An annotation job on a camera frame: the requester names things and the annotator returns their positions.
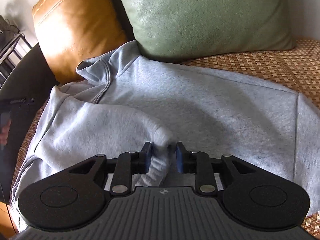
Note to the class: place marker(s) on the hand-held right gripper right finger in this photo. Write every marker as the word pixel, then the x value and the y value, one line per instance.
pixel 180 158

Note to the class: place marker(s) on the brown woven seat mat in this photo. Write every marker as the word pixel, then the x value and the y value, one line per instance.
pixel 262 65

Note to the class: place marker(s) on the green leather cushion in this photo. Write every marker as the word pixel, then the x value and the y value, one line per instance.
pixel 200 15

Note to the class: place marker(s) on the grey sweatshirt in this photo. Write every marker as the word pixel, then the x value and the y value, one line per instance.
pixel 175 100

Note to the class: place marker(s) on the white-topped black metal rack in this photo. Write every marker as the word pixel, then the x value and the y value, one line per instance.
pixel 12 42

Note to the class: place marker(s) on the person's left hand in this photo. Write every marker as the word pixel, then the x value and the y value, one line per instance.
pixel 5 133

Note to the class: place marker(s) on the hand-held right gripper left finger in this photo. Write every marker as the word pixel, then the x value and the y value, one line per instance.
pixel 147 157

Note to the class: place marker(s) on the orange leather cushion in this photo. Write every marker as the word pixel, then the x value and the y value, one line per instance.
pixel 75 30

